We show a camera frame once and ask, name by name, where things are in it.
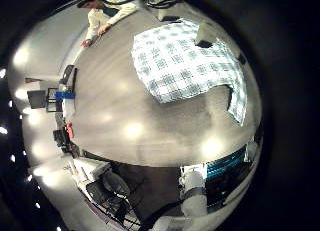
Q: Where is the white blue plaid shirt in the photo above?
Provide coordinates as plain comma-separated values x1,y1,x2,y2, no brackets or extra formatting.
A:
130,18,248,127

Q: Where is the person in white sweater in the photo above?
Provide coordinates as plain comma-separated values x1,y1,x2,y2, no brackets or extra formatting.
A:
76,0,139,49

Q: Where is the black flat device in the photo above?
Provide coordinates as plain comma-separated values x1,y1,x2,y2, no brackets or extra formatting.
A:
59,64,78,87

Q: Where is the small red object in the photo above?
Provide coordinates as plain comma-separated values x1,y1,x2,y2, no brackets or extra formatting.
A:
65,122,74,140

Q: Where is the white desk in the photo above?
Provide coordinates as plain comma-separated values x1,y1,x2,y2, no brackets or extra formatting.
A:
71,157,111,185

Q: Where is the black box device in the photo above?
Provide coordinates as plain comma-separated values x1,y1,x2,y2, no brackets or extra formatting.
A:
52,129,69,149

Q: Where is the black monitor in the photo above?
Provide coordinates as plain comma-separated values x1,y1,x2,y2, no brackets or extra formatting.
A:
27,89,47,109

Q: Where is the black office chair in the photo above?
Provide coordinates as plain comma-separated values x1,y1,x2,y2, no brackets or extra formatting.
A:
85,170,136,224

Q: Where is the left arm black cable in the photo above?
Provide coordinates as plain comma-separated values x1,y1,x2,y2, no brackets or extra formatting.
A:
96,0,183,9

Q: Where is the black frame stand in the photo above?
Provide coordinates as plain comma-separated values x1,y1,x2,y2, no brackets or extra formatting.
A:
45,87,59,113

